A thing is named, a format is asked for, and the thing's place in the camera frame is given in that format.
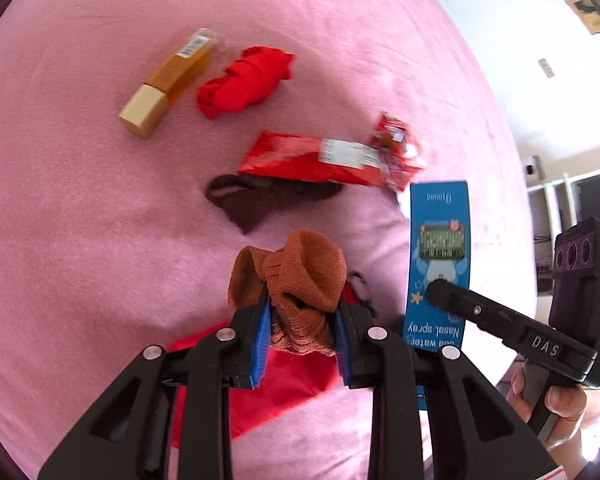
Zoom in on red crumpled sock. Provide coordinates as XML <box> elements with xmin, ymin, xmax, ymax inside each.
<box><xmin>196</xmin><ymin>46</ymin><xmax>296</xmax><ymax>120</ymax></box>

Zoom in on person's right hand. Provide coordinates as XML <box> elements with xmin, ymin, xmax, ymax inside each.
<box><xmin>506</xmin><ymin>367</ymin><xmax>588</xmax><ymax>451</ymax></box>

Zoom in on dark maroon sock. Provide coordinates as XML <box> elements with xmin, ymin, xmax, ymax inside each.
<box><xmin>204</xmin><ymin>174</ymin><xmax>344</xmax><ymax>234</ymax></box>

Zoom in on blue nasal spray box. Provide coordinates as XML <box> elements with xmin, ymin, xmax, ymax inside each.
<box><xmin>402</xmin><ymin>180</ymin><xmax>472</xmax><ymax>411</ymax></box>

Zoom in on small red wrapper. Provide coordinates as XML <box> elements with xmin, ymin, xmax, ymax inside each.
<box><xmin>370</xmin><ymin>113</ymin><xmax>422</xmax><ymax>159</ymax></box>

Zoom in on red snack wrapper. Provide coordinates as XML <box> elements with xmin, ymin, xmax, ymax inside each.
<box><xmin>237</xmin><ymin>130</ymin><xmax>426</xmax><ymax>193</ymax></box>

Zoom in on brown knitted sock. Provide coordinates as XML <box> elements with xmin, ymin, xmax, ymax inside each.
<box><xmin>227</xmin><ymin>230</ymin><xmax>347</xmax><ymax>356</ymax></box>

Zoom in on gold perfume box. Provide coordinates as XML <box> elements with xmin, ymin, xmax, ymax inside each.
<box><xmin>119</xmin><ymin>28</ymin><xmax>223</xmax><ymax>138</ymax></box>

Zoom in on red cloth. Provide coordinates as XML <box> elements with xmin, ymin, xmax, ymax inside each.
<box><xmin>168</xmin><ymin>280</ymin><xmax>376</xmax><ymax>449</ymax></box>

